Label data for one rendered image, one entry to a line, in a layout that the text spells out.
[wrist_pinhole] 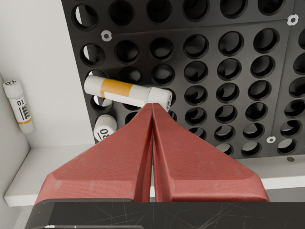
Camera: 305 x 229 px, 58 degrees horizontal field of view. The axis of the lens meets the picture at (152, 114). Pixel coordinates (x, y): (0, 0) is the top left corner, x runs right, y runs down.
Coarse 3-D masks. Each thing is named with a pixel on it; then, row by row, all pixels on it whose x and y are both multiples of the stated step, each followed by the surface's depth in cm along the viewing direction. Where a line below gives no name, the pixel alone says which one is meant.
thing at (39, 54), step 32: (0, 0) 19; (32, 0) 19; (0, 32) 20; (32, 32) 20; (64, 32) 20; (0, 64) 21; (32, 64) 21; (64, 64) 21; (32, 96) 23; (64, 96) 23; (64, 128) 24; (32, 160) 24; (64, 160) 24; (256, 160) 22; (288, 160) 21; (32, 192) 21
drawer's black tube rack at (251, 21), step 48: (144, 0) 13; (192, 0) 16; (240, 0) 16; (288, 0) 13; (96, 48) 17; (144, 48) 14; (192, 48) 18; (240, 48) 14; (288, 48) 14; (192, 96) 20; (240, 96) 16; (288, 96) 16; (240, 144) 18
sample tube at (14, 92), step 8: (16, 80) 22; (8, 88) 21; (16, 88) 21; (8, 96) 21; (16, 96) 21; (16, 104) 22; (24, 104) 22; (16, 112) 22; (24, 112) 22; (24, 120) 23; (24, 128) 23; (32, 128) 24
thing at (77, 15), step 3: (78, 9) 18; (78, 12) 18; (78, 15) 18; (78, 18) 18; (84, 48) 19; (84, 51) 20; (87, 51) 20; (84, 54) 20; (87, 54) 20; (87, 57) 20; (90, 72) 20; (96, 96) 21; (96, 99) 22; (96, 102) 22
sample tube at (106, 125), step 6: (108, 102) 18; (102, 120) 16; (108, 120) 16; (114, 120) 16; (96, 126) 15; (102, 126) 15; (108, 126) 15; (114, 126) 16; (96, 132) 15; (102, 132) 15; (108, 132) 15; (96, 138) 16; (102, 138) 16
